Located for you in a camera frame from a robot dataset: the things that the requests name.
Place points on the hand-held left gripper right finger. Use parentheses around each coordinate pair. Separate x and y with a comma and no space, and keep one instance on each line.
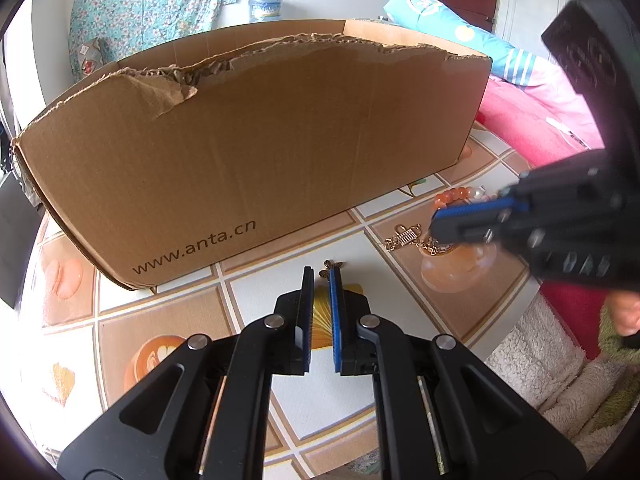
(336,320)

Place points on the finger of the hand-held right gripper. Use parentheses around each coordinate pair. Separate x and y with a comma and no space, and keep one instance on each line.
(470,210)
(465,232)

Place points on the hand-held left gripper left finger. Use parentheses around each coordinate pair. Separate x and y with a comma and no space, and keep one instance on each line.
(305,320)

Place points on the gold butterfly pendant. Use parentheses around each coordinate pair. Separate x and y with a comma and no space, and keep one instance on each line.
(336,263)

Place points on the brown cardboard box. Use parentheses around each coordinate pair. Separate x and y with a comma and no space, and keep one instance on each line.
(250,160)

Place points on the person's right forearm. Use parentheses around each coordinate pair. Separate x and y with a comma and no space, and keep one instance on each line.
(612,347)

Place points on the person's right hand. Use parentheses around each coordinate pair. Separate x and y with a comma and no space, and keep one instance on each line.
(625,312)

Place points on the pink blanket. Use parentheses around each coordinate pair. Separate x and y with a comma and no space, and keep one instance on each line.
(525,120)

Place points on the white fleece robe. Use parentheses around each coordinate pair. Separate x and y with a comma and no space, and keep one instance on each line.
(540,360)

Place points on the ginkgo leaf tiled tablecloth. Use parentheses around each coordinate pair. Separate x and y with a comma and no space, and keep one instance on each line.
(150,305)

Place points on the blue cartoon pillow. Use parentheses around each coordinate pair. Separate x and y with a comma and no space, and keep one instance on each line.
(440,20)

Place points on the rolled patterned quilt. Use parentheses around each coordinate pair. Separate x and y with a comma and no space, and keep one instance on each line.
(90,57)

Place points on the floral wall cloth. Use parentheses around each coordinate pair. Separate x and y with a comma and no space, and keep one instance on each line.
(150,5)

